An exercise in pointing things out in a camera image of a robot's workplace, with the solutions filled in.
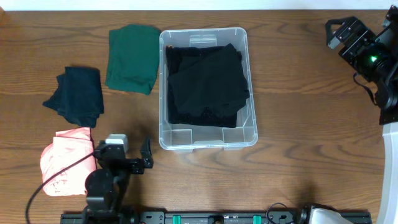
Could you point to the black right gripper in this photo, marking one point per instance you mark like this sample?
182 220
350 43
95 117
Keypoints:
348 38

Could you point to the pink cloth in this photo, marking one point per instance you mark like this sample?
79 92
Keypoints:
67 147

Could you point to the green cloth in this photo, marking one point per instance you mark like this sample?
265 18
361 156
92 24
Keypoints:
133 58

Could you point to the clear plastic storage bin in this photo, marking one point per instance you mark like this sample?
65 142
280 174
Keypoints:
187 137

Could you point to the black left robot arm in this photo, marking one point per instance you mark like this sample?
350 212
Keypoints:
107 186

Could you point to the dark navy cloth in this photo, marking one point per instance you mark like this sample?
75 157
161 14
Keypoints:
78 97

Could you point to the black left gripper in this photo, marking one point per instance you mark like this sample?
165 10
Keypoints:
125 160

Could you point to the black sparkly towel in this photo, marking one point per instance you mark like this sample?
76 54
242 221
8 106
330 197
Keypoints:
199 119

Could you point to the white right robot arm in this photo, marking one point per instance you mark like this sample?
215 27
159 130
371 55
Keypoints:
386 99

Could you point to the black cloth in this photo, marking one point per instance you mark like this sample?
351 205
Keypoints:
208 79

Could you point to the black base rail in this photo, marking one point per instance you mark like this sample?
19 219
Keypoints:
225 218

